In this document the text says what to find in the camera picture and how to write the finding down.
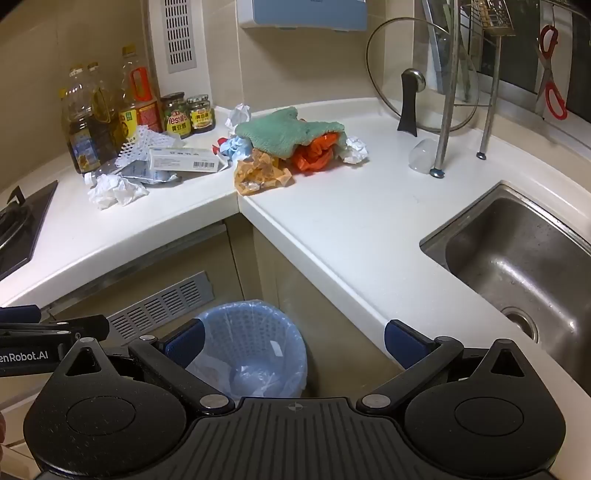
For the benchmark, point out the black gas stove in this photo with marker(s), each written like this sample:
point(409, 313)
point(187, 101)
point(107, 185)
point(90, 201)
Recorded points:
point(23, 230)

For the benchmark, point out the wall vent grille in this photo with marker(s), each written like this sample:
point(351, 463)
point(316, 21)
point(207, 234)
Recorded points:
point(179, 32)

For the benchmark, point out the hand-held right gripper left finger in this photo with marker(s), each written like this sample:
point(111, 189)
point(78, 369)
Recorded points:
point(184, 344)

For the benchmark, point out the cabinet vent grille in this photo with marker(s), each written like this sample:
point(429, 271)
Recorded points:
point(161, 307)

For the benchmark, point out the orange plastic bag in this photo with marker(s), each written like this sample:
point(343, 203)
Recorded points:
point(314, 154)

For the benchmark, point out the blue label oil bottle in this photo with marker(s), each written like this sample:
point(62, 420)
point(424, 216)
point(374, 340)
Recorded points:
point(85, 147)

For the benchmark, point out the white foam net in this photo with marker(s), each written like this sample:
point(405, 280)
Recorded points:
point(138, 141)

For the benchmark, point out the glass pot lid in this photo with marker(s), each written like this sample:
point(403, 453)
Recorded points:
point(415, 55)

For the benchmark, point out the white blue water heater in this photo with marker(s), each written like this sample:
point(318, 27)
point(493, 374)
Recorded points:
point(300, 14)

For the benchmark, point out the white medicine box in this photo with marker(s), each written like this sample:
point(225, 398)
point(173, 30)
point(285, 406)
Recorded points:
point(184, 160)

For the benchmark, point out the small red box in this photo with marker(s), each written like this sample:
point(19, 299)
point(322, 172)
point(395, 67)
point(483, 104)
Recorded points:
point(217, 147)

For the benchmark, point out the beige kitchen base cabinet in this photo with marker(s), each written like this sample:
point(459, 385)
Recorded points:
point(286, 277)

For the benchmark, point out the crumpled white tissue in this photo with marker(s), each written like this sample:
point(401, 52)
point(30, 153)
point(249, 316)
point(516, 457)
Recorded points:
point(115, 191)

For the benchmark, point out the blue white wrapper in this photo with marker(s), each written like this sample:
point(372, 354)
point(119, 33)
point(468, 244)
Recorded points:
point(233, 147)

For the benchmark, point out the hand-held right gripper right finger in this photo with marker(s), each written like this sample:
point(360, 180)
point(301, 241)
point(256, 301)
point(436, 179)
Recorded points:
point(406, 344)

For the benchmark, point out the green towel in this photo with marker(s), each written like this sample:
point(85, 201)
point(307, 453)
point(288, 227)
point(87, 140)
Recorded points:
point(277, 129)

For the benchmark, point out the crumpled printed paper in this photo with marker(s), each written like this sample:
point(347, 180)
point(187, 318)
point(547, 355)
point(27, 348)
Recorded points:
point(238, 115)

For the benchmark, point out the clear plastic cup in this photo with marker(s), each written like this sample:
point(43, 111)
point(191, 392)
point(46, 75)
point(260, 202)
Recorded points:
point(422, 157)

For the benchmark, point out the metal dish rack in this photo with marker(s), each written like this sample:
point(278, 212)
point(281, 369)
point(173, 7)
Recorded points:
point(447, 115)

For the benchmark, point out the brown orange wrapper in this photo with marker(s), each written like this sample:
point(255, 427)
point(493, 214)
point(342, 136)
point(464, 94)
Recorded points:
point(261, 173)

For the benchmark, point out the short pickle jar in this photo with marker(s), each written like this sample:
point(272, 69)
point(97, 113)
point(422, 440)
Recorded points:
point(202, 115)

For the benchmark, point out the tall pickle jar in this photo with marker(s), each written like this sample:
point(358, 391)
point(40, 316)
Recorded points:
point(177, 117)

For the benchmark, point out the clear plastic bin liner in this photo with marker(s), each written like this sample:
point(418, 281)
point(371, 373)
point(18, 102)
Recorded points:
point(244, 369)

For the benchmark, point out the crumpled white paper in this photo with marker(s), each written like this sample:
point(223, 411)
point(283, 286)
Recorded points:
point(355, 150)

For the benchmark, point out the blue plastic trash basket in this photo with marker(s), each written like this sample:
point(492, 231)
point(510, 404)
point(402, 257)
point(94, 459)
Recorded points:
point(286, 341)

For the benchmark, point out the steel sink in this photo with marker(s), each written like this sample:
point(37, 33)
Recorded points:
point(521, 267)

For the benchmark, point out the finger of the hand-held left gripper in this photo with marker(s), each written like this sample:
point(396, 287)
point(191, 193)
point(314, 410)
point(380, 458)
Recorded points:
point(18, 314)
point(87, 327)

